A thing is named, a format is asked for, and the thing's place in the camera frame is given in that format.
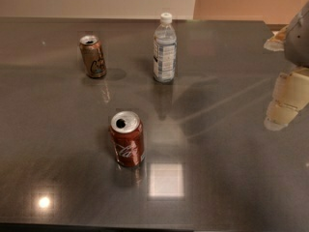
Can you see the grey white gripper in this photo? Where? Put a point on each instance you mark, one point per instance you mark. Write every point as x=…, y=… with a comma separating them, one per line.
x=298, y=41

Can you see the red coke can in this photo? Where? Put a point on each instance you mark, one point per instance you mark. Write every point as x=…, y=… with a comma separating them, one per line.
x=126, y=130

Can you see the brown gold soda can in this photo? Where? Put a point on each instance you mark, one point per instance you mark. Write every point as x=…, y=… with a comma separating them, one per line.
x=92, y=56

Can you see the clear plastic water bottle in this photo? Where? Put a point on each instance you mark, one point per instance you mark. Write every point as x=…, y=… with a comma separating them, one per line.
x=165, y=49

